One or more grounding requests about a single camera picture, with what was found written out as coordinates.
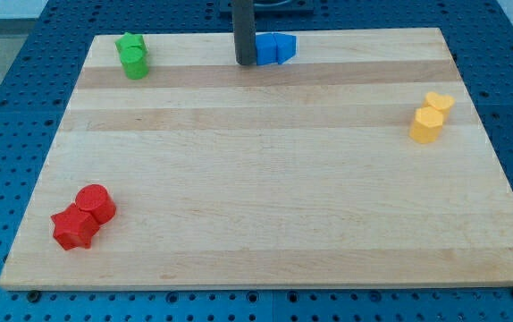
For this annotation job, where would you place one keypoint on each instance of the wooden board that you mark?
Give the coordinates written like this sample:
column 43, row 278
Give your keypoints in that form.
column 300, row 175

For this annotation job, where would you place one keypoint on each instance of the yellow heart block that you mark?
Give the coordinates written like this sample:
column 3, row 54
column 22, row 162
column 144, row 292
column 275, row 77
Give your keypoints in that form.
column 439, row 102

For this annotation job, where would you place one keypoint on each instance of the blue triangular block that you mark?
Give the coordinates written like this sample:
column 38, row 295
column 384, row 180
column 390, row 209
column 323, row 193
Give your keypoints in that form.
column 286, row 47

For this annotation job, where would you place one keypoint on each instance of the blue cube block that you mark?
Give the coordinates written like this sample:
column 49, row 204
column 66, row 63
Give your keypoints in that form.
column 266, row 49

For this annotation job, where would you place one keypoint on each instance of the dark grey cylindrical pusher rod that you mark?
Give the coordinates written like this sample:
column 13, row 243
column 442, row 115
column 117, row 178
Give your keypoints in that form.
column 244, row 31

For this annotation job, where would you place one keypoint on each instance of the green cylinder block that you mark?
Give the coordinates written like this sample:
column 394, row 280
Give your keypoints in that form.
column 134, row 63

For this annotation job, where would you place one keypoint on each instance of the red cylinder block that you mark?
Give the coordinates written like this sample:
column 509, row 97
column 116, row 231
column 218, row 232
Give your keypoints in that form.
column 96, row 200

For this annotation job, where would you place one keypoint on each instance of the yellow hexagon block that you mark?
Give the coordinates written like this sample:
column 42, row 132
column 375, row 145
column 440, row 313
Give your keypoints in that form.
column 426, row 125

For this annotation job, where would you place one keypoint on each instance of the green star block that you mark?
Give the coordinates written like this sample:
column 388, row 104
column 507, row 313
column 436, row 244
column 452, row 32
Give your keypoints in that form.
column 129, row 40

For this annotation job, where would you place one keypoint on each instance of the red star block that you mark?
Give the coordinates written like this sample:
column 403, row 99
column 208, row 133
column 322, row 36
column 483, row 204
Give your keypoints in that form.
column 74, row 228

